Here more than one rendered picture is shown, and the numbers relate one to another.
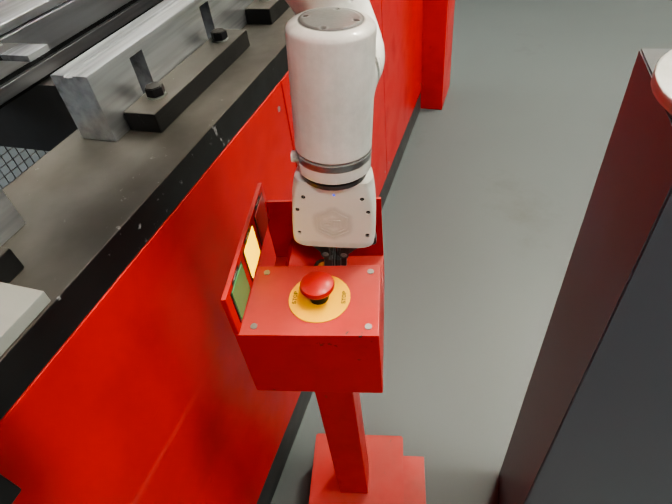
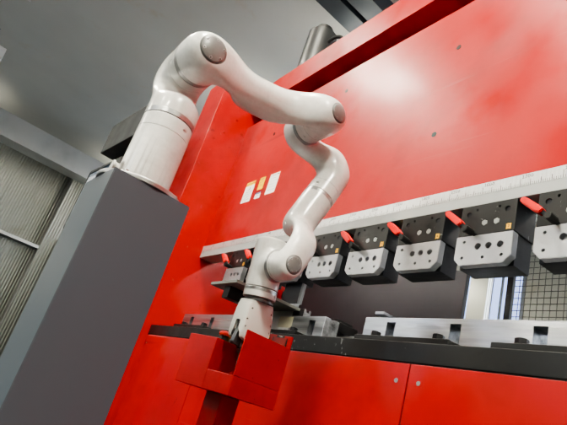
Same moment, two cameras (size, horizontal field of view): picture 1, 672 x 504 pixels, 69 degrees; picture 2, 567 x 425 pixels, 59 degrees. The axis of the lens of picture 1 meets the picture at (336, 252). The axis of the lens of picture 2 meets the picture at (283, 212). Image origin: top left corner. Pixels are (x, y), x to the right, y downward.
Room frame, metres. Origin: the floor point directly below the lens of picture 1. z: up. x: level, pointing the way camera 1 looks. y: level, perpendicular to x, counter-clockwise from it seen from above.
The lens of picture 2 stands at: (1.21, -1.01, 0.64)
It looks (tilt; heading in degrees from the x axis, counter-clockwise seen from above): 22 degrees up; 127
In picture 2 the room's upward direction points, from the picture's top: 18 degrees clockwise
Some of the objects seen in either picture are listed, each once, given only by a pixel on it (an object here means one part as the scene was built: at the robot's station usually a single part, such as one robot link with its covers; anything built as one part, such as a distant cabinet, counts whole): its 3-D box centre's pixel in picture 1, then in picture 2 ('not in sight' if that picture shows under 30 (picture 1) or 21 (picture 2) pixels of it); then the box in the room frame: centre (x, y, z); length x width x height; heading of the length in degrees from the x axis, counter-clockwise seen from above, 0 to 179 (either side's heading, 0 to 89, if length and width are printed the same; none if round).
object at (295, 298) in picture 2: not in sight; (293, 297); (0.25, 0.48, 1.05); 0.10 x 0.02 x 0.10; 157
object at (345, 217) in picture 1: (334, 199); (253, 320); (0.47, -0.01, 0.85); 0.10 x 0.07 x 0.11; 80
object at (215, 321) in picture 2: not in sight; (210, 326); (-0.26, 0.69, 0.92); 0.50 x 0.06 x 0.10; 157
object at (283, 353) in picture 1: (318, 284); (234, 358); (0.42, 0.03, 0.75); 0.20 x 0.16 x 0.18; 170
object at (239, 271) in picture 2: not in sight; (243, 270); (-0.14, 0.64, 1.18); 0.15 x 0.09 x 0.17; 157
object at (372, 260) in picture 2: not in sight; (375, 254); (0.59, 0.33, 1.18); 0.15 x 0.09 x 0.17; 157
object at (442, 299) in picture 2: not in sight; (353, 324); (0.23, 1.04, 1.12); 1.13 x 0.02 x 0.44; 157
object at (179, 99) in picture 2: not in sight; (180, 89); (0.29, -0.35, 1.30); 0.19 x 0.12 x 0.24; 157
